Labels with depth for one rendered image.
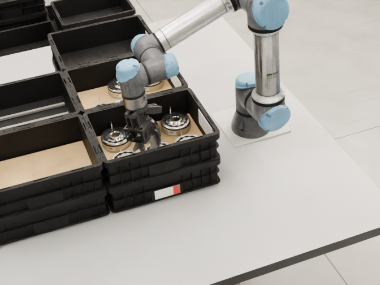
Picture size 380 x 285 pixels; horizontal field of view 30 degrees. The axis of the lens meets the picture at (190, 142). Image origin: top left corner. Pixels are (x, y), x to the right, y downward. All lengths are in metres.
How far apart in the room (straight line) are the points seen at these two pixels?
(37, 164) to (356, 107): 2.16
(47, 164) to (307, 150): 0.94
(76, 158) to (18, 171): 0.20
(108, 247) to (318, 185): 0.75
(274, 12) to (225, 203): 0.66
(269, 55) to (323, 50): 2.25
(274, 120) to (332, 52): 2.13
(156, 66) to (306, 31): 2.66
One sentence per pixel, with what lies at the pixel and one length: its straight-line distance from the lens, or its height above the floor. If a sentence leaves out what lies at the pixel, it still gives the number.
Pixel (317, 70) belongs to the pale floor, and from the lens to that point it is 4.38.
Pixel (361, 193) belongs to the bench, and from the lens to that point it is 2.48.
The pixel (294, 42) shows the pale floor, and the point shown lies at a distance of 4.66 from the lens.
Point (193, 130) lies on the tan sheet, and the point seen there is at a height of 0.83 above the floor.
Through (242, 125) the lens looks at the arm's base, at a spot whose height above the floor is 0.75.
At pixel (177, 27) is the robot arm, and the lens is 2.33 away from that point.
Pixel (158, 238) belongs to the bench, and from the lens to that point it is 2.31.
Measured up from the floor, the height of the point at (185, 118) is 0.86.
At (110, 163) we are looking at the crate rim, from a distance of 2.25.
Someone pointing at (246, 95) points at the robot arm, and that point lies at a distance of 2.56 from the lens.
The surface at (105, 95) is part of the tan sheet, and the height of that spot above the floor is 0.83.
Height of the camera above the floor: 2.36
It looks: 38 degrees down
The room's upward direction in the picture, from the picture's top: 3 degrees counter-clockwise
